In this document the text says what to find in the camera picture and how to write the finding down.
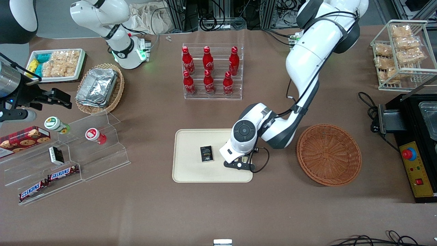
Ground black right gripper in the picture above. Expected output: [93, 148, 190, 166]
[19, 87, 73, 110]

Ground white rectangular snack tray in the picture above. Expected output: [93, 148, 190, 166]
[25, 49, 86, 83]

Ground beige plastic tray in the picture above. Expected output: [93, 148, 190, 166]
[172, 128, 253, 183]

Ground light wicker basket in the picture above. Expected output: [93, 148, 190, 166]
[75, 63, 125, 115]

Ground brown wicker basket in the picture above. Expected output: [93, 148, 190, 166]
[296, 123, 362, 187]

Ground green lid cup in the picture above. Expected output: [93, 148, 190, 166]
[44, 116, 71, 135]

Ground small black snack pack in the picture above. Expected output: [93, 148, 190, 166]
[200, 146, 214, 163]

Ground rice cracker bag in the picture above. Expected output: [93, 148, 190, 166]
[64, 50, 81, 77]
[41, 51, 66, 78]

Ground stack of foil trays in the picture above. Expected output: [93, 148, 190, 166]
[75, 68, 118, 108]

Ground yellow snack pack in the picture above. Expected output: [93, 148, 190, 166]
[26, 58, 40, 74]

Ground red lid cup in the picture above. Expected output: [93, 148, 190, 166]
[85, 128, 107, 145]

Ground red cookie box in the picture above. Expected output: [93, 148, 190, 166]
[0, 126, 51, 159]

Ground small black white box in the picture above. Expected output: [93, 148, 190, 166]
[48, 146, 65, 165]

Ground clear acrylic step display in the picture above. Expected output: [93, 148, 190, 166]
[0, 110, 131, 206]

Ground snickers chocolate bar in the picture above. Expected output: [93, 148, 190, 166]
[18, 180, 50, 202]
[47, 165, 80, 182]

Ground clear acrylic bottle rack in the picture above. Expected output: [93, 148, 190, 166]
[182, 43, 244, 100]

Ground red cola bottle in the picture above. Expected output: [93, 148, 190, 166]
[183, 70, 197, 96]
[223, 71, 234, 96]
[203, 69, 215, 95]
[182, 46, 195, 75]
[202, 46, 215, 73]
[228, 46, 240, 77]

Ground beige cloth bag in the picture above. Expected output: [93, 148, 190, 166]
[128, 3, 175, 35]

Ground fried snack bag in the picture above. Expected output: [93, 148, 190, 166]
[375, 44, 394, 57]
[394, 36, 422, 50]
[375, 56, 399, 69]
[397, 47, 426, 64]
[391, 25, 413, 39]
[380, 68, 407, 84]

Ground black machine with yellow panel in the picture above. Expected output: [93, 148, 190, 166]
[377, 94, 437, 204]

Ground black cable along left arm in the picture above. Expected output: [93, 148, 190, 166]
[249, 10, 359, 174]

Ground black power cable with plug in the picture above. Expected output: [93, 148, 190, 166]
[358, 91, 400, 153]

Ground aluminium frame with cables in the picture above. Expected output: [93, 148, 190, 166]
[163, 0, 306, 33]

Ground black floor cables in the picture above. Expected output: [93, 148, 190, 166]
[329, 230, 431, 246]

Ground white wire basket rack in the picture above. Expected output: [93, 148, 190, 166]
[370, 19, 437, 92]

